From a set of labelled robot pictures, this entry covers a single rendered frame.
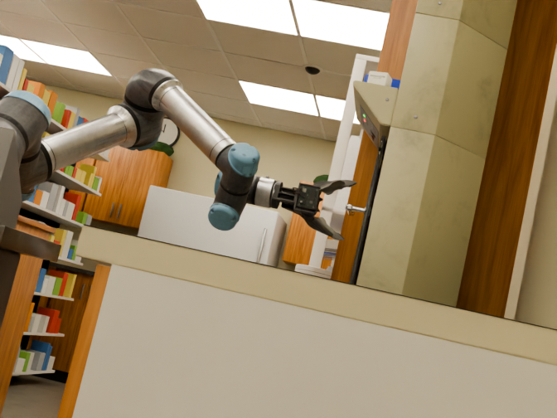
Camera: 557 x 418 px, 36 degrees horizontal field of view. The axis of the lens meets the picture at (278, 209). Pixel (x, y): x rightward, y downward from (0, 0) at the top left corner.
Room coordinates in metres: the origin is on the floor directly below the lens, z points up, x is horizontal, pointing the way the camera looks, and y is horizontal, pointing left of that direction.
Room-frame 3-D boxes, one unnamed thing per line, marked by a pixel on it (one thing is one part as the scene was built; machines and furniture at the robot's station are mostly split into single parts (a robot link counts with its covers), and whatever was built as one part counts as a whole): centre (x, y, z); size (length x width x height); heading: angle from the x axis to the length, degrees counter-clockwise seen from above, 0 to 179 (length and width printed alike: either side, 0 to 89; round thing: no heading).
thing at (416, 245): (2.17, -0.37, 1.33); 0.32 x 0.25 x 0.77; 171
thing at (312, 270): (2.82, -0.16, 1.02); 0.13 x 0.13 x 0.15
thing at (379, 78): (2.14, -0.18, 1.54); 0.05 x 0.05 x 0.06; 67
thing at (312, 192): (2.13, -0.04, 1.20); 0.12 x 0.09 x 0.08; 81
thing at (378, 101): (2.19, -0.19, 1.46); 0.32 x 0.11 x 0.10; 171
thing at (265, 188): (2.15, 0.04, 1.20); 0.08 x 0.05 x 0.08; 171
